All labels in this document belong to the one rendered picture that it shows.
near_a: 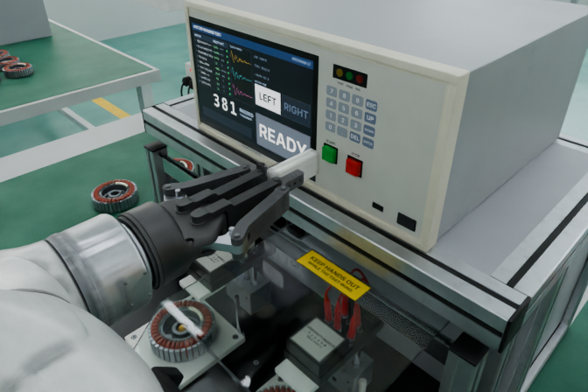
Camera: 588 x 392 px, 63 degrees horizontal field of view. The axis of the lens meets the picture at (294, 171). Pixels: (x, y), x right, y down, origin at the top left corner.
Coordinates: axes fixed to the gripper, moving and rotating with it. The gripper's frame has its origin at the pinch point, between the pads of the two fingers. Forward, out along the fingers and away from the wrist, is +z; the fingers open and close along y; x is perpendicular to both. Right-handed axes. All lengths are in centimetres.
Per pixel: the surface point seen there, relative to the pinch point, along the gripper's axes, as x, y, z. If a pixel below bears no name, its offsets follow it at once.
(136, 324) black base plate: -41, -30, -11
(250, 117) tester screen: -0.3, -14.9, 6.2
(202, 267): -26.2, -19.6, -1.9
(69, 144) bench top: -44, -112, 11
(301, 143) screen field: -0.5, -4.9, 6.1
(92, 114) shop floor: -118, -297, 87
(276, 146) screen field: -2.8, -9.6, 6.1
